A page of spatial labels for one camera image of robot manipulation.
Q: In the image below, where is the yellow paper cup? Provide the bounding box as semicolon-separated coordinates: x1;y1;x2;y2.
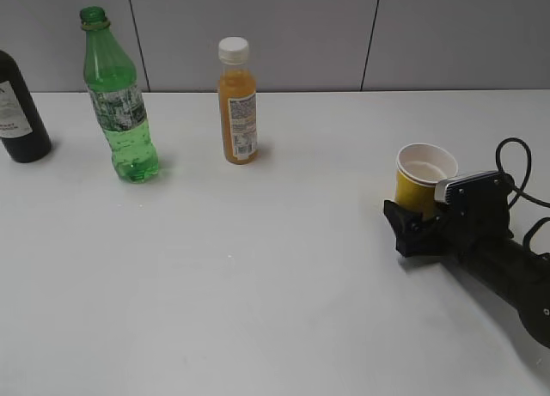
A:
394;143;458;220

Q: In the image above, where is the dark glass wine bottle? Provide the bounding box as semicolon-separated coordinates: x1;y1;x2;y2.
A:
1;51;52;163

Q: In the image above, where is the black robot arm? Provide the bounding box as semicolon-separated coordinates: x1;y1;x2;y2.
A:
383;171;549;346

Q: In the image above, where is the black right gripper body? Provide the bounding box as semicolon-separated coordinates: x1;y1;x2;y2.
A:
420;179;511;255

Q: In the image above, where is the black camera cable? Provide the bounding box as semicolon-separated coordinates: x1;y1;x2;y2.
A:
495;137;550;255

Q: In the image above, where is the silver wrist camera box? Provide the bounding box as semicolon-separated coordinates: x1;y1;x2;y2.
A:
434;170;500;205

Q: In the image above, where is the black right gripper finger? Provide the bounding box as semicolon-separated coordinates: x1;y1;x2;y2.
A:
383;200;423;258

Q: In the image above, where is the green plastic sprite bottle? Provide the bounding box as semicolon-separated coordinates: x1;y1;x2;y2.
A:
80;6;159;183

